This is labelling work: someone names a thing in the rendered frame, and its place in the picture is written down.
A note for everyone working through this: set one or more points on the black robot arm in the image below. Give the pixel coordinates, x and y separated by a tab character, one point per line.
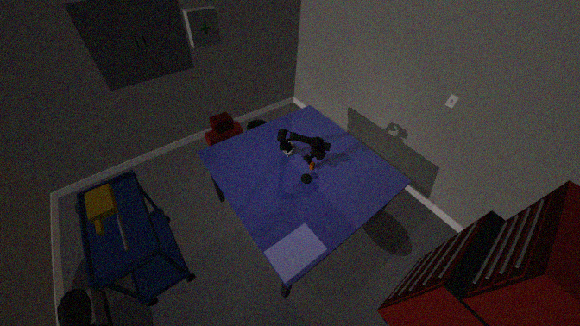
316	143

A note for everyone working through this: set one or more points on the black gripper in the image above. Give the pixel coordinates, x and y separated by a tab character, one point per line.
308	158

